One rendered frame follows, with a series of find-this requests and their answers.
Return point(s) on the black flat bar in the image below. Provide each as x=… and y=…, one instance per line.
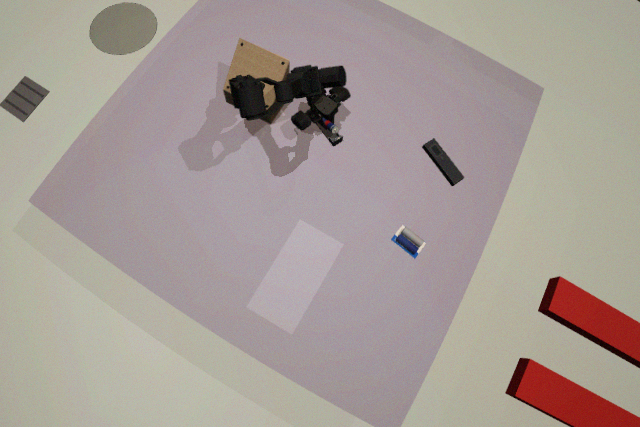
x=444, y=163

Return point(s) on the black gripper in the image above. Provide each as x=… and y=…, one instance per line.
x=302, y=120

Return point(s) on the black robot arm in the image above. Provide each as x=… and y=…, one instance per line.
x=247, y=92

